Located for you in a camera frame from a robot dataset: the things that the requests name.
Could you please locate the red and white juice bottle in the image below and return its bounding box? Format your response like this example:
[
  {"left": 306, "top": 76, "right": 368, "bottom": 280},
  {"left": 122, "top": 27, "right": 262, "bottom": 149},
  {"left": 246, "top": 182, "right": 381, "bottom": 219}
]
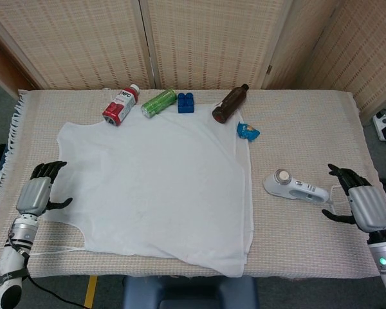
[{"left": 102, "top": 84, "right": 141, "bottom": 127}]

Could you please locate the beige woven table cover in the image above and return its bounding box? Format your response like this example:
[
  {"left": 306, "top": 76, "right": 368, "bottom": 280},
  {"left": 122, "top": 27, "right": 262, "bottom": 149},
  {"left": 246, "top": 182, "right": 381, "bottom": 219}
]
[{"left": 0, "top": 87, "right": 383, "bottom": 279}]

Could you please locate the blue padded seat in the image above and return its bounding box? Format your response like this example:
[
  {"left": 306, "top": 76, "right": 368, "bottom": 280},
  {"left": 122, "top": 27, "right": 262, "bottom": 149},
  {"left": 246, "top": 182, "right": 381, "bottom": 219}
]
[{"left": 122, "top": 276, "right": 259, "bottom": 309}]

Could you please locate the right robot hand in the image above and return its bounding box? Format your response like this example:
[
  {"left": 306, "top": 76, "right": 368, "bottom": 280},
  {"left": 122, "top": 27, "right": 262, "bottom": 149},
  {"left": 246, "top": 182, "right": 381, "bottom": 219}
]
[{"left": 321, "top": 164, "right": 386, "bottom": 234}]

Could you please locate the white power strip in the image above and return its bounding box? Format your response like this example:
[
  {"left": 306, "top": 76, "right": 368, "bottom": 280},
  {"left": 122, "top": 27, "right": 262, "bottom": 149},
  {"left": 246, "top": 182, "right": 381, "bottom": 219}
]
[{"left": 372, "top": 110, "right": 386, "bottom": 142}]

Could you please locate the blue snack packet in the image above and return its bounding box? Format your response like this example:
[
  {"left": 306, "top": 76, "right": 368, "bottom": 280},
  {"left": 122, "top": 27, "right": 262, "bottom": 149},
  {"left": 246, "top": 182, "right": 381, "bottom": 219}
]
[{"left": 236, "top": 122, "right": 261, "bottom": 142}]

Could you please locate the white handheld steam iron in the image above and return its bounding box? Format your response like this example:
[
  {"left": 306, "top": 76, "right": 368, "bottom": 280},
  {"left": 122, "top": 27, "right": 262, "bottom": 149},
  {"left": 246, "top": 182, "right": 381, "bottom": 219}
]
[{"left": 262, "top": 168, "right": 330, "bottom": 205}]

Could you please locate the brown plastic bottle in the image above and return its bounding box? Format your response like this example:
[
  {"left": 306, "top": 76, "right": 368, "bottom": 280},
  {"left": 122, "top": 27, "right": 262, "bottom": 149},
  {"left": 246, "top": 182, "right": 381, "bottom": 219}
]
[{"left": 212, "top": 83, "right": 250, "bottom": 124}]

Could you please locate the blue toy building brick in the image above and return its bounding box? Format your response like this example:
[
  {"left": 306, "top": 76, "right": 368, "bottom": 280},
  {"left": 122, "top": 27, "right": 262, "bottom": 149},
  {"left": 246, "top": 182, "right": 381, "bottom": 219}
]
[{"left": 177, "top": 92, "right": 196, "bottom": 115}]

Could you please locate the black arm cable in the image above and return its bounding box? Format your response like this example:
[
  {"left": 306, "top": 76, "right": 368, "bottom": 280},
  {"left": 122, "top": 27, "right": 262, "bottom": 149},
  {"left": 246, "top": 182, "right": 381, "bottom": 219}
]
[{"left": 14, "top": 243, "right": 88, "bottom": 307}]

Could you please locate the green drink can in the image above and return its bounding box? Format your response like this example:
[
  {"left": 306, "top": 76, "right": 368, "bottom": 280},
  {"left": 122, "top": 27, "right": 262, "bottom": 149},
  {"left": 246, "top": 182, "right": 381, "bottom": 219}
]
[{"left": 140, "top": 89, "right": 178, "bottom": 119}]

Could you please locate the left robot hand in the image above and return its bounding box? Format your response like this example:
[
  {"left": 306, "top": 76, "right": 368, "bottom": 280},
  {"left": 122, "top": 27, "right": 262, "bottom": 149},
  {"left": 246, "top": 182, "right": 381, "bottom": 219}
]
[{"left": 16, "top": 160, "right": 74, "bottom": 217}]

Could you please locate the white cloth garment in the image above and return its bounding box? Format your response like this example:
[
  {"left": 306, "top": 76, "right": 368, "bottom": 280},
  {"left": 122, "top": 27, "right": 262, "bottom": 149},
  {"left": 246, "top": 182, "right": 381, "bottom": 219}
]
[{"left": 56, "top": 110, "right": 255, "bottom": 278}]

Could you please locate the beige woven folding screen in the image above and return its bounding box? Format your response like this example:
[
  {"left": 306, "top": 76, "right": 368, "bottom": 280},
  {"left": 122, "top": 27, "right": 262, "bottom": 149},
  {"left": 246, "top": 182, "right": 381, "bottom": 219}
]
[{"left": 0, "top": 0, "right": 386, "bottom": 113}]

